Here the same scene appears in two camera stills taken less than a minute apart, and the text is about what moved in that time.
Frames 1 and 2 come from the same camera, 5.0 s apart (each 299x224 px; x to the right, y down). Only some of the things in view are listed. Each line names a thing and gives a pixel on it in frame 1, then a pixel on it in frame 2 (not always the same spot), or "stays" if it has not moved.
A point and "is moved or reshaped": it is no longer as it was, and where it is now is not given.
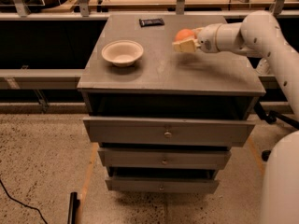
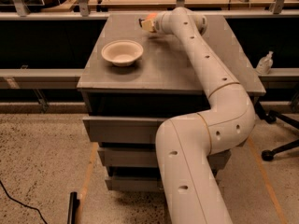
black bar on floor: [74, 204] stays
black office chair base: [272, 118] stays
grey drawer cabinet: [165, 120] stays
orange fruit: [184, 35] is moved or reshaped
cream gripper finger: [186, 46] to [149, 25]
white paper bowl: [122, 53] stays
